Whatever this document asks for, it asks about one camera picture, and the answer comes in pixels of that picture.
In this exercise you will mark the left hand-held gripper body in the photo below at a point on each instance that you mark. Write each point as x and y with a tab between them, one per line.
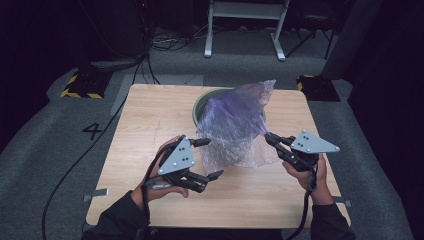
178	158

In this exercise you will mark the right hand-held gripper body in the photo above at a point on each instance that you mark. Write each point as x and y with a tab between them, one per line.
310	145

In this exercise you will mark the green plastic bin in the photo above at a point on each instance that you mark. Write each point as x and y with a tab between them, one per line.
197	111

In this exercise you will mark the purple plastic bag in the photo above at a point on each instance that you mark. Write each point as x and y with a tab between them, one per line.
233	126

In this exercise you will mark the person's right hand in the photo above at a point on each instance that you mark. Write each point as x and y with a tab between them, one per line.
318	186

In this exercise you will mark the person's left hand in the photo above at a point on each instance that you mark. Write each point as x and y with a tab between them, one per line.
153	193

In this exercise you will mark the black yellow striped base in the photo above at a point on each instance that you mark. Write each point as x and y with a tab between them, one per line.
318	88
88	85

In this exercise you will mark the black tripod legs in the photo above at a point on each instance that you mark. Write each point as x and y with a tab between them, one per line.
308	36

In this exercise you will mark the grey slanted column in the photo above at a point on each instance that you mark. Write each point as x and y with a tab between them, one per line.
350	40

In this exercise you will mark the white metal stand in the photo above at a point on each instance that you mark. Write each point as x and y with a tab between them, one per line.
245	10

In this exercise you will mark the grey metal table bracket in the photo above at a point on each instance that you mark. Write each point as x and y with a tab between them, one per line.
96	193
343	201

